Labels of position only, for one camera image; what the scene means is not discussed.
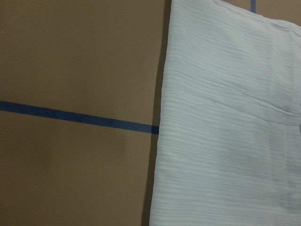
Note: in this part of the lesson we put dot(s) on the light blue button shirt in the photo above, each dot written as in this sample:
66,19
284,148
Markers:
229,144

